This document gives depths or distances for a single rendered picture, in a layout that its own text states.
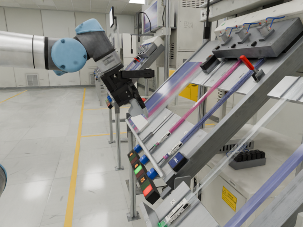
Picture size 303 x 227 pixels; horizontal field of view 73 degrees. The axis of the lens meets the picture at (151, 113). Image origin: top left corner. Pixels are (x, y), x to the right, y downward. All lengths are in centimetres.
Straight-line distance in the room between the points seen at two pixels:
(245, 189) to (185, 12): 174
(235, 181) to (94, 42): 71
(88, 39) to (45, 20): 891
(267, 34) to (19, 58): 74
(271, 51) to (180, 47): 144
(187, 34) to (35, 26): 794
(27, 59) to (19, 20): 920
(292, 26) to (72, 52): 67
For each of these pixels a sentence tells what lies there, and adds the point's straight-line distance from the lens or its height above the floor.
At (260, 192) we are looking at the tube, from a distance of 42.
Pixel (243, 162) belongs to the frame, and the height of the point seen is 65.
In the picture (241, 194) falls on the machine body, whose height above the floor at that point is 59.
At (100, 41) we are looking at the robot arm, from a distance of 66.
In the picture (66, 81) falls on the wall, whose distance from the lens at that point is 940.
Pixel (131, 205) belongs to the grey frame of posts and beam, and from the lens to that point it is 156.
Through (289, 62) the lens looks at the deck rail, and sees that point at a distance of 79.
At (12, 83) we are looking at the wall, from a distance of 980.
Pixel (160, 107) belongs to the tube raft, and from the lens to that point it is 104.
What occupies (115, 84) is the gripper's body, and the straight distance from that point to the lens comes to 69.
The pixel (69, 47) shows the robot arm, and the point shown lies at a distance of 51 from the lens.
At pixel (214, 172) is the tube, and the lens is 48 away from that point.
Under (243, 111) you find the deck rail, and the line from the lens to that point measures 69.
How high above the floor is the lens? 107
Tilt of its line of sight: 14 degrees down
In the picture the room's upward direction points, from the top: straight up
